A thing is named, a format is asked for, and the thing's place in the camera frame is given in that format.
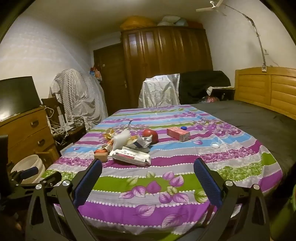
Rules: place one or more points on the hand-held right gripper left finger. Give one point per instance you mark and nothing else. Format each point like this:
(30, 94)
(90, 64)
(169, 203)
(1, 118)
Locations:
(89, 183)

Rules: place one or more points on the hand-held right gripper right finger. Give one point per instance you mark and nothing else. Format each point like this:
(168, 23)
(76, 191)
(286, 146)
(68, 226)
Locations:
(208, 183)

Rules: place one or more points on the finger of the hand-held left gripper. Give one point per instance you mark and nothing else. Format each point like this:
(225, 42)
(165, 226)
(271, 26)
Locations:
(30, 172)
(52, 178)

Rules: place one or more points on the white bucket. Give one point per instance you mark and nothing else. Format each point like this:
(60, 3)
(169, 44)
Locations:
(25, 162)

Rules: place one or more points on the white foam sheet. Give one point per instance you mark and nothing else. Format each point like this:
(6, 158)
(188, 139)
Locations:
(121, 139)

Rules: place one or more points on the red cigarette box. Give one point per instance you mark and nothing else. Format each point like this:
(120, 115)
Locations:
(178, 134)

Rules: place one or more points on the small wooden chair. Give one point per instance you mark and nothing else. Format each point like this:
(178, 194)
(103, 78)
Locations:
(46, 154)

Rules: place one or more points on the small tan box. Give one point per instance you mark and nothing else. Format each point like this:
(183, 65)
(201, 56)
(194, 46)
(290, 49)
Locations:
(101, 157)

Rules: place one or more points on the orange snack wrapper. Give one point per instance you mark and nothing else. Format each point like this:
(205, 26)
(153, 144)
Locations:
(101, 150)

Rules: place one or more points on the white round lid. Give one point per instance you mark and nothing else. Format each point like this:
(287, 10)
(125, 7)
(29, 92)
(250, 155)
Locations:
(215, 145)

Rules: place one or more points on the wooden dresser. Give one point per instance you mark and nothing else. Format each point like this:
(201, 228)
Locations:
(25, 129)

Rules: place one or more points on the floral striped bedsheet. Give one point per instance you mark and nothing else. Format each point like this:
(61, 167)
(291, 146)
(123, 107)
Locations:
(161, 197)

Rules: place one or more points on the white medicine packet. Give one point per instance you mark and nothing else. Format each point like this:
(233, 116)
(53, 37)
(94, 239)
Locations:
(131, 156)

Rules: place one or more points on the gold ribbon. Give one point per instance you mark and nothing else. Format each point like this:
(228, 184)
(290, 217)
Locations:
(109, 134)

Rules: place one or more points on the white router with antennas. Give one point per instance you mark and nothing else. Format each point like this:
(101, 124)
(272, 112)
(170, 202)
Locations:
(66, 118)

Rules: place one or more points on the crumpled paper wrapper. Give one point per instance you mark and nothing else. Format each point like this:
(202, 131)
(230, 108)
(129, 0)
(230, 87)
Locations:
(138, 143)

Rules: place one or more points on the dark grey blanket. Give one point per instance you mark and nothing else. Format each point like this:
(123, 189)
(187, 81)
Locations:
(254, 125)

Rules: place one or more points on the red apple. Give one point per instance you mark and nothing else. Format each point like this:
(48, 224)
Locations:
(150, 135)

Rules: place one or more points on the black television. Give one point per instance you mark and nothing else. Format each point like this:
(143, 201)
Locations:
(16, 95)

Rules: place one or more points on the red plastic bag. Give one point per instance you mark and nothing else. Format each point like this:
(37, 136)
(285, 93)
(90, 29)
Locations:
(211, 99)

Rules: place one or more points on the grey striped cloth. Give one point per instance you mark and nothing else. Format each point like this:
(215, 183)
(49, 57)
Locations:
(78, 92)

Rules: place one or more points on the black cloth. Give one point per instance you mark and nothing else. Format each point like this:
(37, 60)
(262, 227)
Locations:
(198, 85)

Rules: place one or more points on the silver wrapped bundle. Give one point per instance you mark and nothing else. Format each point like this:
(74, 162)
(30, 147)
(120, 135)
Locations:
(159, 90)

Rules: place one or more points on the wooden headboard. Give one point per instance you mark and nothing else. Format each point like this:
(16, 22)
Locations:
(254, 88)

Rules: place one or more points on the colourful hanging bags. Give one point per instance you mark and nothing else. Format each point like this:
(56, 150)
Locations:
(96, 73)

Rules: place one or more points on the brown wooden door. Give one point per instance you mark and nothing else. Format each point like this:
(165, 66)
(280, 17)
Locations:
(111, 69)

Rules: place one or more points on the brown wooden wardrobe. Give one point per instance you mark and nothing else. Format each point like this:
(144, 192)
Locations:
(161, 51)

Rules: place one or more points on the white and blue bundle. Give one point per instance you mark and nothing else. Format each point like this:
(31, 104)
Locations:
(172, 20)

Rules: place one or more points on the orange bag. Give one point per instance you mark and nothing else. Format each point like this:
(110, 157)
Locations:
(137, 22)

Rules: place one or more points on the white ceiling fan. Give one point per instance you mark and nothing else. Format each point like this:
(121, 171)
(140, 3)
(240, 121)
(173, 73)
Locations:
(214, 4)

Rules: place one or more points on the wall socket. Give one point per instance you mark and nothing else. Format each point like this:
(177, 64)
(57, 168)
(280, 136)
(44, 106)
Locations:
(264, 68)

